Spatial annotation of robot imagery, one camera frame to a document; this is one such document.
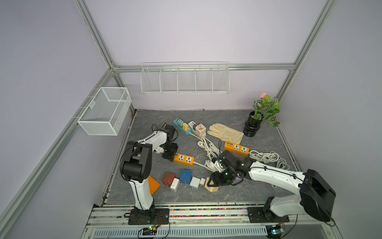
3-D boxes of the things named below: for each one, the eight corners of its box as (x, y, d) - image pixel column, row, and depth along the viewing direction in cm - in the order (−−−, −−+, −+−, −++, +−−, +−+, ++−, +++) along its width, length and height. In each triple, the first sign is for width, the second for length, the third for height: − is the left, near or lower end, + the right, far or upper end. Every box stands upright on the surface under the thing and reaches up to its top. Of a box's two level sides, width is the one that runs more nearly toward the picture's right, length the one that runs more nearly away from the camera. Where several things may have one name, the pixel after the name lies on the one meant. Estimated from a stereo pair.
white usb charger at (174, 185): (170, 190, 83) (169, 187, 80) (175, 179, 87) (174, 177, 83) (176, 192, 82) (175, 190, 79) (180, 181, 86) (180, 179, 83)
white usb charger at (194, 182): (189, 185, 85) (189, 184, 83) (192, 177, 88) (192, 176, 86) (197, 188, 84) (197, 187, 82) (200, 180, 87) (200, 179, 85)
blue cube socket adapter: (180, 183, 86) (179, 180, 82) (182, 172, 90) (181, 169, 86) (189, 184, 86) (189, 181, 81) (191, 174, 90) (191, 170, 85)
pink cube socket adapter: (200, 139, 105) (200, 132, 98) (195, 133, 108) (194, 126, 101) (206, 134, 107) (206, 127, 101) (201, 130, 110) (201, 122, 104)
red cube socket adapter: (162, 185, 86) (159, 182, 81) (166, 175, 89) (165, 171, 85) (171, 189, 84) (169, 186, 80) (175, 178, 88) (174, 174, 84)
